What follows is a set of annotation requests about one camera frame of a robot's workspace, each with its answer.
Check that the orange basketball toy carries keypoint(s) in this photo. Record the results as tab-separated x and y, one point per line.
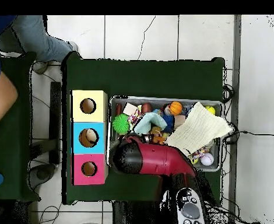
175	108

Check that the brown football toy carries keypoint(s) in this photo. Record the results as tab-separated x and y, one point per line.
146	107

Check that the blue spiky ball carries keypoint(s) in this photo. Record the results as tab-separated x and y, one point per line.
168	121

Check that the plain wooden cube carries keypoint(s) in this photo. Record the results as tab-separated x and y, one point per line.
130	109

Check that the green spiky ball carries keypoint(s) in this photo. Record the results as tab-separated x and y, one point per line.
120	124

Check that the colourful patterned cloth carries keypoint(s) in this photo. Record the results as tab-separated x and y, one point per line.
133	119

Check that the black stand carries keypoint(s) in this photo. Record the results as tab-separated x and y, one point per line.
55	116

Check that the person's forearm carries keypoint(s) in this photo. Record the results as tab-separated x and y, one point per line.
1	105

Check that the mint green waffle cloth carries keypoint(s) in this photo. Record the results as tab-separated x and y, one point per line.
148	122

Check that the white baseball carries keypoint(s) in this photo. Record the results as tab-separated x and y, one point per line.
207	159

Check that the person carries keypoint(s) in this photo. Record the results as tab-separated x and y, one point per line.
41	44

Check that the cream waffle cloth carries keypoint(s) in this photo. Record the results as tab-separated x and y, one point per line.
197	130

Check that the dark green tablecloth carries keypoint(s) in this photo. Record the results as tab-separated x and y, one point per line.
13	163
139	79

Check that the wooden three-hole box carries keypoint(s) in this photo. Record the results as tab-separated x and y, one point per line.
99	137

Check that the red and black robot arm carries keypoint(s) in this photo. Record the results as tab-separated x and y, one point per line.
158	158

